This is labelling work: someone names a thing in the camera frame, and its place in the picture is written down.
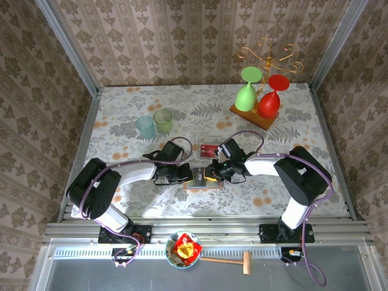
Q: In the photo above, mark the pink leather card holder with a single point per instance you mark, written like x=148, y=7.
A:
x=216, y=185

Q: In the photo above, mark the black VIP card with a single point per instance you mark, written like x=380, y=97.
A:
x=199, y=177

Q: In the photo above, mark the red VIP card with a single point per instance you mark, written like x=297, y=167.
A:
x=208, y=150

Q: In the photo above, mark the clear acrylic card box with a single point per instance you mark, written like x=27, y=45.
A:
x=209, y=140

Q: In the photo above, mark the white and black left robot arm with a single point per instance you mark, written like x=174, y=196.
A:
x=94, y=188

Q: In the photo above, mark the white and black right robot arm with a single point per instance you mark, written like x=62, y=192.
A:
x=303, y=175

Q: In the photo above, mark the blue frosted cup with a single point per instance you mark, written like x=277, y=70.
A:
x=145, y=127

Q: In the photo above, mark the green frosted cup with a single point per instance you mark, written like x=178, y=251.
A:
x=163, y=121

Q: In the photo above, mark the red and yellow wrapper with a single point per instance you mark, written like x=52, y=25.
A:
x=185, y=247

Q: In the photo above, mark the green plastic wine glass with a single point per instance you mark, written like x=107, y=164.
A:
x=245, y=97

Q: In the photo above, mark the red plastic wine glass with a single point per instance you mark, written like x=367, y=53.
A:
x=268, y=104

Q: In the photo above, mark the patterned ceramic bowl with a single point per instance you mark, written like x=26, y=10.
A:
x=174, y=261

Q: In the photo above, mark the small wooden mallet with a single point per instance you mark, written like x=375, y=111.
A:
x=248, y=262

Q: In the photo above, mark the black connector board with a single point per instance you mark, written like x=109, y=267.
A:
x=288, y=257
x=121, y=256

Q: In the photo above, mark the grey metal shelf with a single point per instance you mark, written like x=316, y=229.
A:
x=121, y=279

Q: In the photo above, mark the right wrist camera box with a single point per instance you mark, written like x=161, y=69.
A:
x=230, y=150

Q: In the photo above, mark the long aluminium frame rail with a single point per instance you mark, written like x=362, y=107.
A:
x=212, y=233

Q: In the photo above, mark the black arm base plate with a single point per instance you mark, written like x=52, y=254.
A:
x=266, y=235
x=145, y=235

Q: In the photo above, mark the aluminium table rail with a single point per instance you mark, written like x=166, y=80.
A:
x=323, y=121
x=86, y=127

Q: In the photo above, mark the aluminium frame post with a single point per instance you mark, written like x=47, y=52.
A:
x=338, y=45
x=68, y=45

